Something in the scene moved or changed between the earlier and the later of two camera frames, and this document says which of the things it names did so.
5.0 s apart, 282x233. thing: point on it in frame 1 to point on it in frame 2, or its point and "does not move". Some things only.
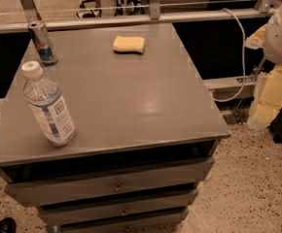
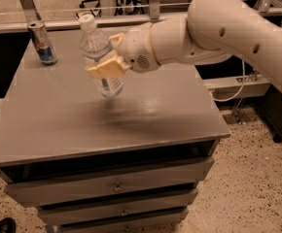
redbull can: (44, 44) does not move
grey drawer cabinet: (146, 134) does not move
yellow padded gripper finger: (257, 40) to (137, 49)
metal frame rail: (264, 10) does not move
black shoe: (5, 225) does not move
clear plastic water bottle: (48, 106) to (96, 49)
